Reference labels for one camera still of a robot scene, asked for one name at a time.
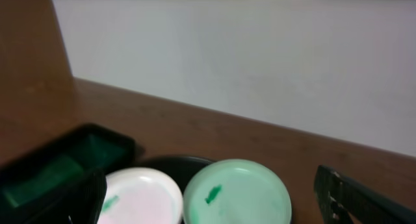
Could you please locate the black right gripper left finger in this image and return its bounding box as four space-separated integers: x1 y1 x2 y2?
26 170 107 224

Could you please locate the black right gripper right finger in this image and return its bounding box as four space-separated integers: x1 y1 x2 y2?
314 165 415 224

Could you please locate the white plate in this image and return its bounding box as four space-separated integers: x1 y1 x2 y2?
97 168 183 224

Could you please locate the mint green plate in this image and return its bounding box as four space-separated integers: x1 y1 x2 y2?
183 159 293 224

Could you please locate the black rectangular water tray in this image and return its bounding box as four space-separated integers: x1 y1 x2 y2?
1 123 136 224

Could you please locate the round black serving tray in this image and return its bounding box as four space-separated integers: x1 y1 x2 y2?
135 155 214 193

